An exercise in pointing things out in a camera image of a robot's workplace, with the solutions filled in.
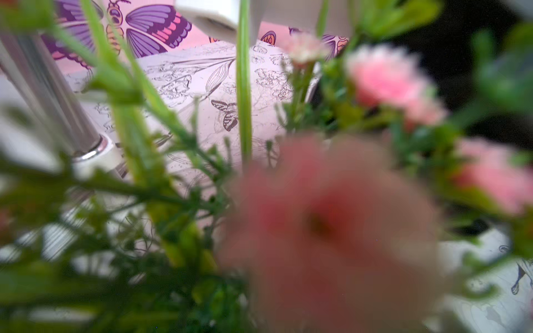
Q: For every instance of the pink plant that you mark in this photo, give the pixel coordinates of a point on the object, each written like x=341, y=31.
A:
x=373, y=204

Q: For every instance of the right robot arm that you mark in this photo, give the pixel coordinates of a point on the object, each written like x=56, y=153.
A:
x=220, y=19

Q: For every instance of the white two-tier rack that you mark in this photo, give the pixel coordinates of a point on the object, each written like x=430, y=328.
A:
x=33, y=79

